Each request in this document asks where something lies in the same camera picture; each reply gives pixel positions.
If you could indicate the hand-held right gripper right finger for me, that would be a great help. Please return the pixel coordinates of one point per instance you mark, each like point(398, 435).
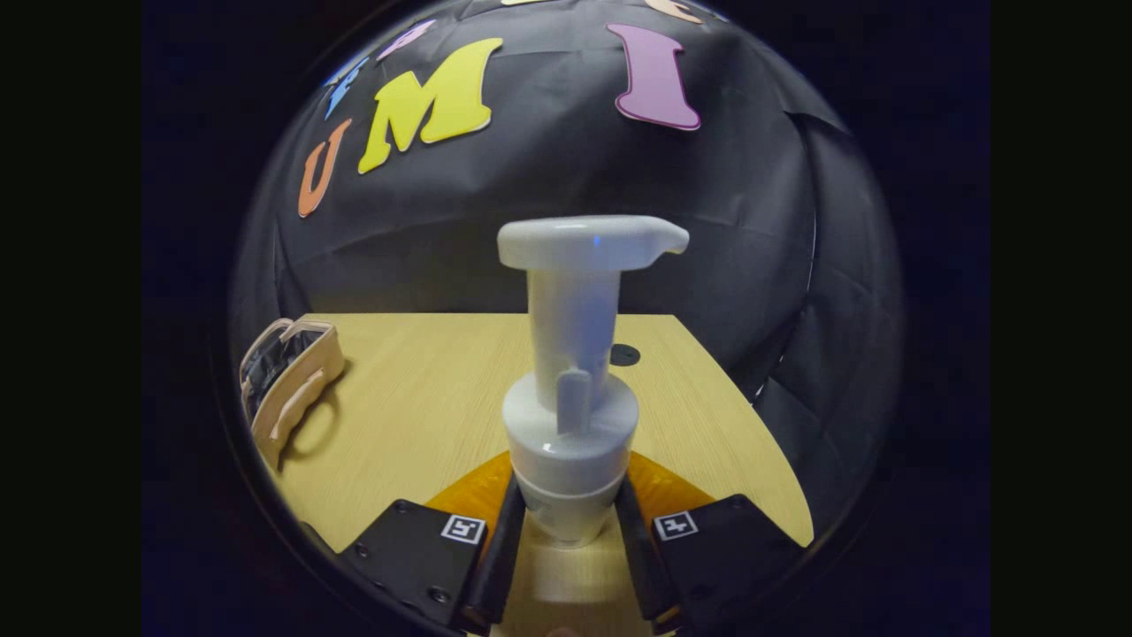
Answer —
point(638, 566)

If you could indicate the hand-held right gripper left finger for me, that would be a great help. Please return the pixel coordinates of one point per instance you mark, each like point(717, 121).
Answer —
point(500, 566)

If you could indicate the white pump bottle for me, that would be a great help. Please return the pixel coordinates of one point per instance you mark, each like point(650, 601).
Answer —
point(570, 442)

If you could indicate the beige suitcase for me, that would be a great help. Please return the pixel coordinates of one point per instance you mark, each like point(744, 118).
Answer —
point(296, 398)

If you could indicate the black table grommet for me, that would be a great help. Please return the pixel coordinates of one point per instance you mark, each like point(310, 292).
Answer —
point(624, 355)

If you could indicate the black backdrop cloth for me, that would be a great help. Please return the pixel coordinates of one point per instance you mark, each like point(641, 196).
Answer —
point(548, 177)

